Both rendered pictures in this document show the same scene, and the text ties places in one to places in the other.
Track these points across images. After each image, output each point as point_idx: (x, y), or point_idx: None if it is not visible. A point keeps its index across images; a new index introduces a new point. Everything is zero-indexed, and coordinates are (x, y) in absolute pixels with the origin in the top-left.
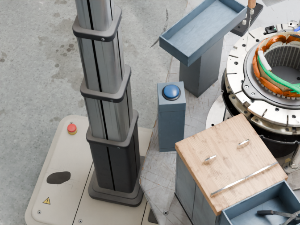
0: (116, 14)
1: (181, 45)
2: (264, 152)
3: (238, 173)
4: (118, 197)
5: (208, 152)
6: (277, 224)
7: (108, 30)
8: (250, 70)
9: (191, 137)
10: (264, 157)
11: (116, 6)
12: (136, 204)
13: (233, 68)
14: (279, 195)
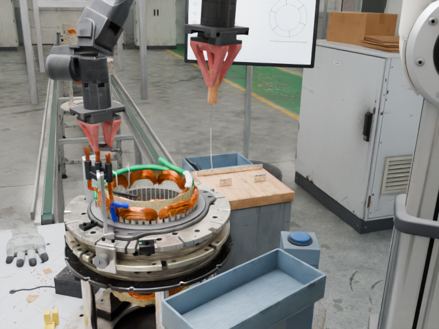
0: (402, 210)
1: (285, 292)
2: (205, 182)
3: (234, 175)
4: None
5: (260, 185)
6: None
7: (405, 198)
8: (200, 205)
9: (276, 193)
10: (207, 179)
11: (407, 218)
12: None
13: (219, 213)
14: None
